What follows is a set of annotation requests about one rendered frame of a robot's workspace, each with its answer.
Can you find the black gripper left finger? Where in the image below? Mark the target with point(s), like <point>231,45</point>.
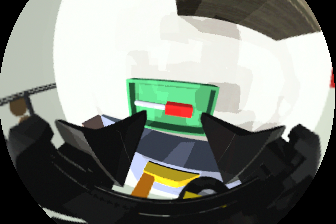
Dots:
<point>113,147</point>

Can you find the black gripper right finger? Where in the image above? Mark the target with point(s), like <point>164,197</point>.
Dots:
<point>235,148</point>

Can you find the red-headed metal pin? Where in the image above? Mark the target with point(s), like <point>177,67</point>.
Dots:
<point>179,109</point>

